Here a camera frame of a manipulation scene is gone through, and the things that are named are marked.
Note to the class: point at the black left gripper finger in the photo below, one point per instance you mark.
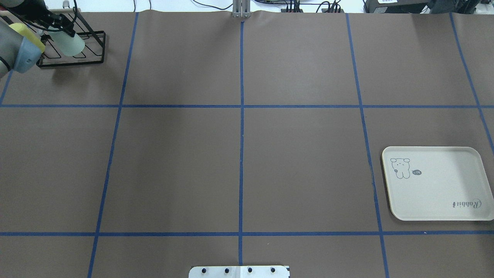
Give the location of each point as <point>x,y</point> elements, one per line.
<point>61,23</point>

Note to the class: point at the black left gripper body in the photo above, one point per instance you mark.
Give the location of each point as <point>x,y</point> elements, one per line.
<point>34,11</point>

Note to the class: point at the green cup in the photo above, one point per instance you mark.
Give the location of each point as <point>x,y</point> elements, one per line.
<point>69,46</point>

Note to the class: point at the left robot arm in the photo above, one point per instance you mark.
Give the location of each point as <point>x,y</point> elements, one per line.
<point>18,52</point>

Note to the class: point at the yellow cup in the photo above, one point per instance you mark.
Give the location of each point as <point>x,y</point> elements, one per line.
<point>25,31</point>

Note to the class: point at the cream rabbit tray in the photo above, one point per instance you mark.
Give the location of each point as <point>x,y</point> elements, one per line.
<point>436,183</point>

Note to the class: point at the orange usb hub far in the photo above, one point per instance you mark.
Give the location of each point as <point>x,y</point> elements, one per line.
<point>292,6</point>

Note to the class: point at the black mini computer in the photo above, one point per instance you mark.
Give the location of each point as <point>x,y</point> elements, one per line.
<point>394,6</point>

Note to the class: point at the black wire cup rack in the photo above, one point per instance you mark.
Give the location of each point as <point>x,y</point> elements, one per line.
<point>95,41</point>

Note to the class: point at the aluminium frame post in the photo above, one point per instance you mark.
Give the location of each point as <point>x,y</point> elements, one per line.
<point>241,9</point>

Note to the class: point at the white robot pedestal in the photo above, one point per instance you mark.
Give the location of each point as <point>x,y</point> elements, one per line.
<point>260,271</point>

